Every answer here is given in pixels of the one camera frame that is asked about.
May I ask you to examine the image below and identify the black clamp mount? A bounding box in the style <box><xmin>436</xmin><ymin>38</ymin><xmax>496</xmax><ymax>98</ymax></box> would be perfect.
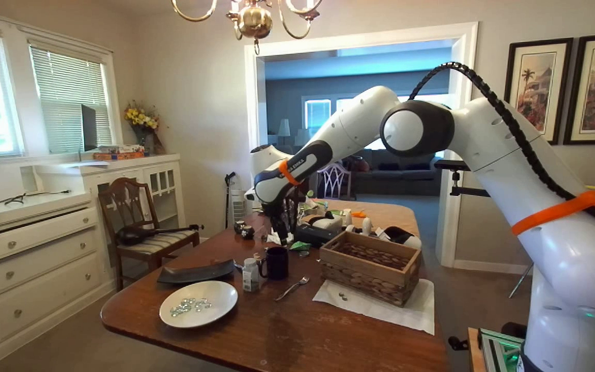
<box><xmin>445</xmin><ymin>158</ymin><xmax>489</xmax><ymax>199</ymax></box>

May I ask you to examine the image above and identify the brass chandelier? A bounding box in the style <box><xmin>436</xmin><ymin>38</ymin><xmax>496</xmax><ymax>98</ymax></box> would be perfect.
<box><xmin>169</xmin><ymin>0</ymin><xmax>327</xmax><ymax>46</ymax></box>

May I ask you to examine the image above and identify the dark rectangular tray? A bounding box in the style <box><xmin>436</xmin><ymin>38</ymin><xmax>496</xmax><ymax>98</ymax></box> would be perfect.
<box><xmin>157</xmin><ymin>258</ymin><xmax>238</xmax><ymax>289</ymax></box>

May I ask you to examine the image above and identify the purple ornate chair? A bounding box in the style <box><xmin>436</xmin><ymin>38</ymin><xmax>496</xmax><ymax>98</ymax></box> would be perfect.
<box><xmin>314</xmin><ymin>161</ymin><xmax>356</xmax><ymax>202</ymax></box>

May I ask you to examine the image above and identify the white placemat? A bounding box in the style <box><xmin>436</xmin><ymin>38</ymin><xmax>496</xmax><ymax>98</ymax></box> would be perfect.
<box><xmin>313</xmin><ymin>277</ymin><xmax>438</xmax><ymax>338</ymax></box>

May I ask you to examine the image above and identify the black cup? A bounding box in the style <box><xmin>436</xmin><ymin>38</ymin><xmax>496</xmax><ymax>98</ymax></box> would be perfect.
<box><xmin>262</xmin><ymin>247</ymin><xmax>291</xmax><ymax>281</ymax></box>

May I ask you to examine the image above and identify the white glass-door cabinet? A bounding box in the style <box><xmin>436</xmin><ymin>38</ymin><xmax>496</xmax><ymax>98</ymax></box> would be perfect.
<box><xmin>79</xmin><ymin>153</ymin><xmax>189</xmax><ymax>235</ymax></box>

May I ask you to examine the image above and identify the dark sofa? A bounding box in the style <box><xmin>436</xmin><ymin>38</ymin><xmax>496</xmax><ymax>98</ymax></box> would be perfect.
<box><xmin>351</xmin><ymin>149</ymin><xmax>445</xmax><ymax>197</ymax></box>

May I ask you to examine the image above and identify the green aluminium robot mount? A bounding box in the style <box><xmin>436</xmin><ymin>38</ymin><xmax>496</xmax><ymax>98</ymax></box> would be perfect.
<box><xmin>480</xmin><ymin>326</ymin><xmax>532</xmax><ymax>372</ymax></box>

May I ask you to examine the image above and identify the dark wooden chair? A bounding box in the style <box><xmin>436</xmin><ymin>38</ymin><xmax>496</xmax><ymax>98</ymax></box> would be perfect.
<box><xmin>97</xmin><ymin>177</ymin><xmax>203</xmax><ymax>289</ymax></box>

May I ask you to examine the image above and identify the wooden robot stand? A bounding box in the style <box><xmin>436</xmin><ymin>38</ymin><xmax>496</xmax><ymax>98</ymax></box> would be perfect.
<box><xmin>468</xmin><ymin>326</ymin><xmax>488</xmax><ymax>372</ymax></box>

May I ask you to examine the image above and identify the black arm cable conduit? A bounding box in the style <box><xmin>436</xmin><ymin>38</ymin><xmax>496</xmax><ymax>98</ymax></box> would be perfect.
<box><xmin>407</xmin><ymin>61</ymin><xmax>595</xmax><ymax>240</ymax></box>

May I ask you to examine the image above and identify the upright black-handled vacuum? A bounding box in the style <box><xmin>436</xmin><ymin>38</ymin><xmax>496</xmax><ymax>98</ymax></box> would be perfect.
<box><xmin>223</xmin><ymin>170</ymin><xmax>248</xmax><ymax>229</ymax></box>

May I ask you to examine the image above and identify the silver fork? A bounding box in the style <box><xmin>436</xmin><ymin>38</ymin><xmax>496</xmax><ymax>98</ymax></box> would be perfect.
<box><xmin>275</xmin><ymin>273</ymin><xmax>314</xmax><ymax>303</ymax></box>

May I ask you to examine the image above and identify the long black box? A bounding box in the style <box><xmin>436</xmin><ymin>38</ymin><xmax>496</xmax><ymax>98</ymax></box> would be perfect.
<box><xmin>295</xmin><ymin>216</ymin><xmax>346</xmax><ymax>249</ymax></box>

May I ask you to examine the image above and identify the woven wooden basket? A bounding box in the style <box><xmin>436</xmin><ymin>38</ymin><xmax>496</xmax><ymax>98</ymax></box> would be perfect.
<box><xmin>318</xmin><ymin>229</ymin><xmax>423</xmax><ymax>308</ymax></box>

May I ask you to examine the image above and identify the white VR headset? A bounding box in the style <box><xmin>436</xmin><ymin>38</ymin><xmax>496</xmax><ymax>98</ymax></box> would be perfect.
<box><xmin>379</xmin><ymin>226</ymin><xmax>426</xmax><ymax>252</ymax></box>

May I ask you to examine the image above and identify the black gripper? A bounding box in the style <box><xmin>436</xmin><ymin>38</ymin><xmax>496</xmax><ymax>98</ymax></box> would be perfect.
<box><xmin>264</xmin><ymin>193</ymin><xmax>313</xmax><ymax>245</ymax></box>

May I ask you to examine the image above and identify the yellow flower bouquet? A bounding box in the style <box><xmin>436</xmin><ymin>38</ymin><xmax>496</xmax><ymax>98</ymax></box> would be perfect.
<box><xmin>123</xmin><ymin>101</ymin><xmax>165</xmax><ymax>158</ymax></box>

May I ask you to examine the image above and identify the wide orange cable strap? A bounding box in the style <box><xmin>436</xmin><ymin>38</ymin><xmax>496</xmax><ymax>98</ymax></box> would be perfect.
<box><xmin>511</xmin><ymin>188</ymin><xmax>595</xmax><ymax>237</ymax></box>

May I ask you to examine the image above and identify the white patterned plate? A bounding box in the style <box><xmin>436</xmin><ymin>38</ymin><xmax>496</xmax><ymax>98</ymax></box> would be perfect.
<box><xmin>157</xmin><ymin>279</ymin><xmax>239</xmax><ymax>332</ymax></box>

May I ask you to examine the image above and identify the small green item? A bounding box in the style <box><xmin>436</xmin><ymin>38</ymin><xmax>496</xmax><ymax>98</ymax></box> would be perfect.
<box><xmin>287</xmin><ymin>237</ymin><xmax>314</xmax><ymax>255</ymax></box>

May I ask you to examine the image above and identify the narrow orange cable strap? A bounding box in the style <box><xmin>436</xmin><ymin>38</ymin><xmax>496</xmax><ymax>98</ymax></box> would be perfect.
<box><xmin>275</xmin><ymin>160</ymin><xmax>299</xmax><ymax>187</ymax></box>

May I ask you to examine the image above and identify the dark flat monitor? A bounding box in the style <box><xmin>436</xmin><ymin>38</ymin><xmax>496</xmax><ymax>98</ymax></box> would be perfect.
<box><xmin>79</xmin><ymin>104</ymin><xmax>99</xmax><ymax>153</ymax></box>

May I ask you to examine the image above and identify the white drawer sideboard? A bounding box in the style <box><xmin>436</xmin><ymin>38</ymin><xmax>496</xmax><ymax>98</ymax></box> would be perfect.
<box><xmin>0</xmin><ymin>193</ymin><xmax>117</xmax><ymax>370</ymax></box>

